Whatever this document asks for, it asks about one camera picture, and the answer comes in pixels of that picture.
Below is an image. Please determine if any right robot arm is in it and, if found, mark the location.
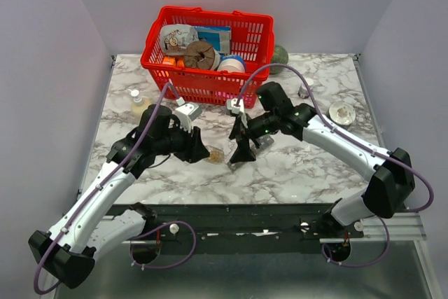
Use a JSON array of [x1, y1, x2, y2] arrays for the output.
[[227, 82, 415, 237]]

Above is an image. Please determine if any brown twine roll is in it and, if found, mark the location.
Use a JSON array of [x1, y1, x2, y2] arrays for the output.
[[183, 41, 221, 71]]

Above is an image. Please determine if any grey cup with white contents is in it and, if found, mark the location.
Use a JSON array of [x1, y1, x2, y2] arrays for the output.
[[326, 102, 356, 129]]

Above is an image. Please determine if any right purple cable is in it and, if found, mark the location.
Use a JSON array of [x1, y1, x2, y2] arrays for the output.
[[236, 63, 435, 212]]

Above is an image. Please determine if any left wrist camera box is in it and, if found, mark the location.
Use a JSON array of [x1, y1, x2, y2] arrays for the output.
[[174, 103, 202, 132]]

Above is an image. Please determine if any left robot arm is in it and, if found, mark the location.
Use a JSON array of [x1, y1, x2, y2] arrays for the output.
[[28, 103, 209, 288]]

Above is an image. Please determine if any white blue round tub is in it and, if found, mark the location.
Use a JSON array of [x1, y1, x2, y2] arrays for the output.
[[217, 55, 246, 73]]

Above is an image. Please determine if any clear jar of yellow pills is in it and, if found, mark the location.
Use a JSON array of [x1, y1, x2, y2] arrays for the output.
[[206, 149, 224, 165]]

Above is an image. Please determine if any cream pump lotion bottle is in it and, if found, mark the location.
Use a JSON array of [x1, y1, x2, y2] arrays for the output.
[[130, 89, 152, 120]]

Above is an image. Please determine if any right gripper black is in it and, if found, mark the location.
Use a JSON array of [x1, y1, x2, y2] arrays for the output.
[[230, 111, 279, 162]]

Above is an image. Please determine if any white cap pill bottle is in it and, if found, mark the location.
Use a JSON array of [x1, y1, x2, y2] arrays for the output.
[[297, 78, 314, 99]]

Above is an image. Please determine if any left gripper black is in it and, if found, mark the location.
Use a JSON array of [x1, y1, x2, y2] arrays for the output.
[[154, 119, 211, 164]]

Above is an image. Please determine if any blue white carton box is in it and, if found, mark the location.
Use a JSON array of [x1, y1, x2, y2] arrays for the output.
[[194, 26, 232, 55]]

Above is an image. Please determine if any purple cable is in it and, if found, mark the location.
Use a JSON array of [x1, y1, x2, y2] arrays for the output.
[[236, 63, 435, 212], [33, 81, 185, 295]]

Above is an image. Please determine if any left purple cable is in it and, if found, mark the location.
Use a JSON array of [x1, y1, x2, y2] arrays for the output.
[[33, 81, 185, 295]]

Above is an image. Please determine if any white printed snack pouch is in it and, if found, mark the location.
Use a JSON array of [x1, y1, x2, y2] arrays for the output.
[[160, 24, 199, 56]]

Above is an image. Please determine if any red plastic shopping basket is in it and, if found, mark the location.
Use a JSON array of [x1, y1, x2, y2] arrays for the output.
[[141, 6, 274, 108]]

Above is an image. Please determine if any orange small package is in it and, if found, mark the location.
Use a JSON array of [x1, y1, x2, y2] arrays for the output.
[[162, 55, 185, 68]]

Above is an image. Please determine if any green watermelon ball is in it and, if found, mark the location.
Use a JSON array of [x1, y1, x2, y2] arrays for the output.
[[269, 44, 289, 75]]

